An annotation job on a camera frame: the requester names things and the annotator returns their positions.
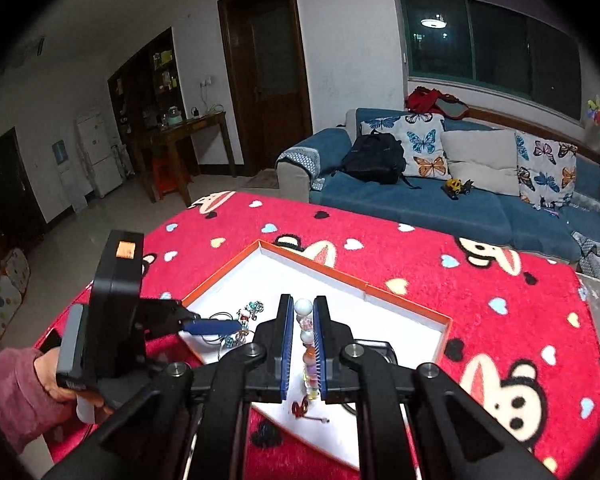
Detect person's left forearm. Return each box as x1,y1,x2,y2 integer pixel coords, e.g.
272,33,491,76
0,347,88,456

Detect white fridge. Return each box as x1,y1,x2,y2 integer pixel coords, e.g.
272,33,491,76
75,110,126,198

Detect grey pillow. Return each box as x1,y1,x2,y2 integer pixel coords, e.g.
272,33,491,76
440,129,521,197

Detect red monkey print blanket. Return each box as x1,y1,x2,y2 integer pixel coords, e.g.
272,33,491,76
40,190,600,480

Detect grey patterned sofa throw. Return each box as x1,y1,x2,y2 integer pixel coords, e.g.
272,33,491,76
277,147,326,191
572,230,600,273

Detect orange stool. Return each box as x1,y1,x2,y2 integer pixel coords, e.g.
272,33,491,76
152,152,191,198

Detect water dispenser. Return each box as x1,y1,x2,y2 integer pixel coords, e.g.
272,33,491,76
51,140,88,211

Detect person's left hand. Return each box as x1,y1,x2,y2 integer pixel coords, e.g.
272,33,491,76
32,347,116,416

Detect blue sofa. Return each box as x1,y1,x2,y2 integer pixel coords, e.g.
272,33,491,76
276,107,600,273

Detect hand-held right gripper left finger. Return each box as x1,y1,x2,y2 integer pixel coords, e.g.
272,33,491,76
45,294,295,480

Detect white and coloured bead bracelet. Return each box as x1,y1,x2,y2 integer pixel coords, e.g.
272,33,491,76
294,298,321,401

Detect dark wooden cabinet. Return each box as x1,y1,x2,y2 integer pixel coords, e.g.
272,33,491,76
107,27,188,161

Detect dark window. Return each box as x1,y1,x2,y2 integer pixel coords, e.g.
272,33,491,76
399,0,582,121

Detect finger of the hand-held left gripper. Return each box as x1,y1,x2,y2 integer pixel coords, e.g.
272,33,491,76
142,320,242,342
141,299,202,323

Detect orange cardboard box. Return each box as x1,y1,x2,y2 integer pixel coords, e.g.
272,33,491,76
180,239,453,471

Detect red clothes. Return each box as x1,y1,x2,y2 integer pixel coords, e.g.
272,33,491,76
405,86,471,120

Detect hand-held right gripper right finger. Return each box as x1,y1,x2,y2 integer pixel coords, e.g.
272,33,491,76
314,295,556,480

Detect black backpack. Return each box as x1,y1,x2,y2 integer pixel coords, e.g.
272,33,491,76
340,130,423,190

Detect colourful pinwheel flower toy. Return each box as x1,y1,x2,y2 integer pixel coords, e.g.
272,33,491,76
585,95,600,141

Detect brown wooden door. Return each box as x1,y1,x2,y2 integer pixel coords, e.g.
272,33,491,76
217,0,315,166

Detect teal charm bracelet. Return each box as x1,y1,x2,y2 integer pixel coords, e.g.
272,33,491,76
237,301,265,323

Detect yellow toy truck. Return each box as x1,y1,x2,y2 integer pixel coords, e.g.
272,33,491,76
442,177,475,197

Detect wooden desk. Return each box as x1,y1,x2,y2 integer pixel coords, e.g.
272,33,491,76
132,110,238,208

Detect butterfly print pillow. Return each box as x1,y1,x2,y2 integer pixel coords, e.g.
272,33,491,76
360,112,451,178
514,131,578,211

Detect silver bangle set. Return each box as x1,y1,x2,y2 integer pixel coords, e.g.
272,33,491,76
207,312,253,351

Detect dark plain door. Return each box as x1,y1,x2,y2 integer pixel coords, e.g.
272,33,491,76
0,127,46,256

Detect polka dot play tent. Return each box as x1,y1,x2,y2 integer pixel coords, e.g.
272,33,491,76
0,247,31,341

